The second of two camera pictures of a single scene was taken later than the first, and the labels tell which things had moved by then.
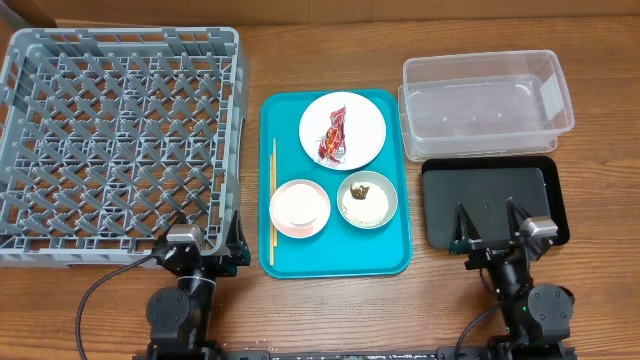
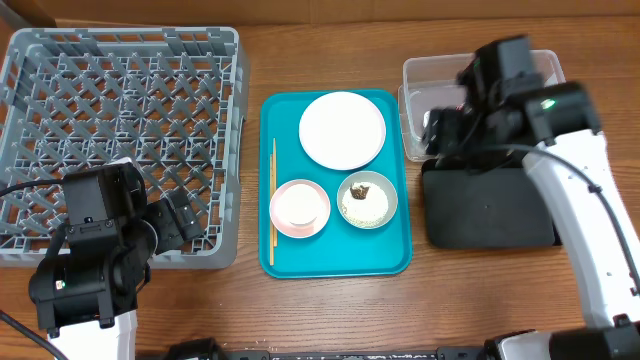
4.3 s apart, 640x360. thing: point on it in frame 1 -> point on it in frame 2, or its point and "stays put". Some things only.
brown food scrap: (358, 193) stays put
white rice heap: (369, 211) stays put
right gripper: (491, 245) -> (437, 130)
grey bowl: (367, 200) stays put
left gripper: (239, 252) -> (173, 235)
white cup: (300, 204) stays put
